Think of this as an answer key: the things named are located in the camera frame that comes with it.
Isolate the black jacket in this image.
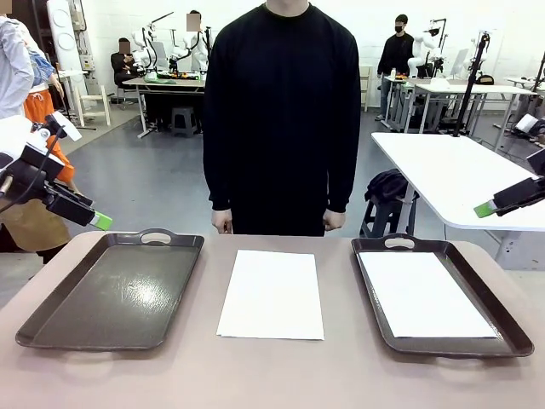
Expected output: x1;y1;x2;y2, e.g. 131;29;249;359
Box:
364;169;421;205

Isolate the white A4 paper sheet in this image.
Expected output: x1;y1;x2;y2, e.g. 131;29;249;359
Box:
358;251;499;340
215;249;325;342

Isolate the white computer monitor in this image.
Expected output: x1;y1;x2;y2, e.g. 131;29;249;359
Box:
450;48;470;81

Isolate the brown plastic serving tray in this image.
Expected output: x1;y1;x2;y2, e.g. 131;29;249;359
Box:
350;233;536;360
15;228;205;353

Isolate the brown-top work table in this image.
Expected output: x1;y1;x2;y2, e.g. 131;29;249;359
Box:
122;76;209;140

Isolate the black stand pole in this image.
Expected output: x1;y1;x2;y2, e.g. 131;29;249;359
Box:
450;32;491;138

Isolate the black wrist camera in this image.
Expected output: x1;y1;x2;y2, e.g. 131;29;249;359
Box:
42;113;69;140

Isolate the white standing air conditioner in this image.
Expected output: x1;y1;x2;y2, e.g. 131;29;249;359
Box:
45;0;93;73

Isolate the person's right forearm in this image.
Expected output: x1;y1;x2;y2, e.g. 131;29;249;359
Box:
203;127;234;213

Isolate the large white table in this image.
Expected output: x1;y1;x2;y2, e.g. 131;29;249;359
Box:
370;131;545;270

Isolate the person in black sweater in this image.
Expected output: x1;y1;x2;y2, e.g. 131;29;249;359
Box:
203;0;362;238

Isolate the person's right hand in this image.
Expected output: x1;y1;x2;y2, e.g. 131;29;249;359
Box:
211;208;235;235

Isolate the white work table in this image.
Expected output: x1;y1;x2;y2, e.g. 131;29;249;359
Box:
414;83;538;134

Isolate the person's left forearm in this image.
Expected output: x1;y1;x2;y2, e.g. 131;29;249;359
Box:
325;127;359;214

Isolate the person with brown apron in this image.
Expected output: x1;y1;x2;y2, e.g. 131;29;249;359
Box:
0;12;72;265

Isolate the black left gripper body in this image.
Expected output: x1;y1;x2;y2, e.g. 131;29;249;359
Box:
0;147;65;202

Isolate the white tag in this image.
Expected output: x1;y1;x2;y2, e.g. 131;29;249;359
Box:
54;112;83;141
513;112;541;134

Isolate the grey plastic stool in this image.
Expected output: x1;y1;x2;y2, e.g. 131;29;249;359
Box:
170;106;200;138

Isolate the seated person in black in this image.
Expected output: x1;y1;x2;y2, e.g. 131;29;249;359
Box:
109;37;145;89

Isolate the masked person in black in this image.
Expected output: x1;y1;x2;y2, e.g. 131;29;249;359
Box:
376;14;416;124

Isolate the person in white shirt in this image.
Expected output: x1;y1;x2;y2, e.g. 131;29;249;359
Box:
186;9;210;73

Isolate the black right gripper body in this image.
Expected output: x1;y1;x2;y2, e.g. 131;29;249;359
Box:
526;148;545;201

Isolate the person's left hand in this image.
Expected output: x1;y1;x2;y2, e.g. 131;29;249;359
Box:
322;210;347;233

